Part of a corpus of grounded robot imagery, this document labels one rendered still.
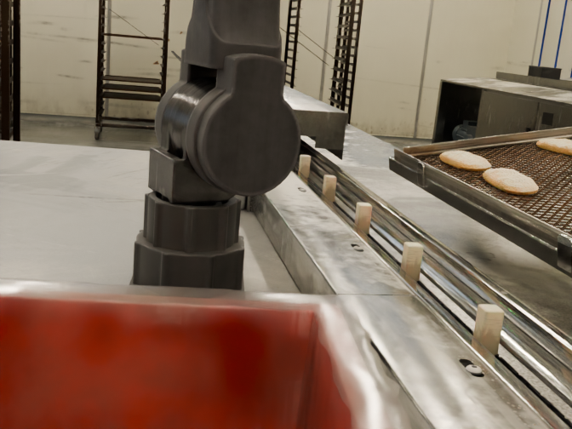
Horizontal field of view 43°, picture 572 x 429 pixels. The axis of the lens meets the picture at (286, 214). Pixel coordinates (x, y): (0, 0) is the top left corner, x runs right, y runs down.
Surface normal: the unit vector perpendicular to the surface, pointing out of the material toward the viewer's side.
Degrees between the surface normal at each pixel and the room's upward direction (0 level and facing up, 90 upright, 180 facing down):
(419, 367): 0
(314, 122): 90
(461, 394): 0
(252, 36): 76
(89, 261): 0
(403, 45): 90
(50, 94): 90
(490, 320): 90
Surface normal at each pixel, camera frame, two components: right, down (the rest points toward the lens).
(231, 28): 0.44, 0.03
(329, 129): 0.18, 0.25
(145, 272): -0.65, 0.12
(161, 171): -0.88, 0.04
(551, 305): 0.09, -0.97
